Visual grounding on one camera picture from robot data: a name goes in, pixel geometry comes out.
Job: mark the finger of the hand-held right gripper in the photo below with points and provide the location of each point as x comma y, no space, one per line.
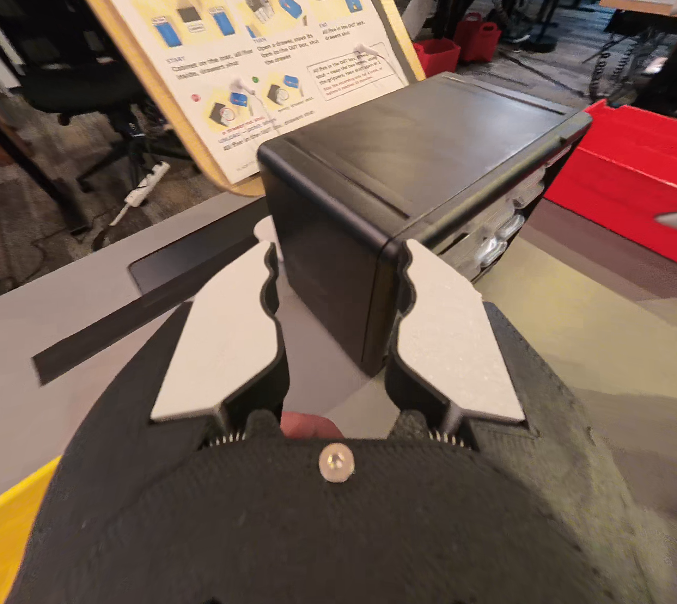
667,219

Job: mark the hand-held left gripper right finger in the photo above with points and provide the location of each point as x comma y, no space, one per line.
449,345

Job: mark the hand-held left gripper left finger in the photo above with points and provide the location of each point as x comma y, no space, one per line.
222,345

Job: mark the red plastic bin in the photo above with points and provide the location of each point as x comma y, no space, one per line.
624,165

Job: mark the black drawer cabinet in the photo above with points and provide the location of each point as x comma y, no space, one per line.
396,154

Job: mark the person's left hand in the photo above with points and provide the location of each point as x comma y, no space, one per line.
309,425

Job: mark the olive grey mat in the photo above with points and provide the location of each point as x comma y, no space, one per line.
582,350

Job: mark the instruction sheet on wooden board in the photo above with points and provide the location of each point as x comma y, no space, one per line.
248,187

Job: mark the white power strip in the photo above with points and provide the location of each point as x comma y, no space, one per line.
145,185

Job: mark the small red floor bin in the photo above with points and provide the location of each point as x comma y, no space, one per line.
438,57
476,38

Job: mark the yellow plastic bin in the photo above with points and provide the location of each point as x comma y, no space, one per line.
16,519

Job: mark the black office chair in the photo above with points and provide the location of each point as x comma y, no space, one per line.
69,80

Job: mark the printed instruction sheet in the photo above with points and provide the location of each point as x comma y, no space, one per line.
238,6

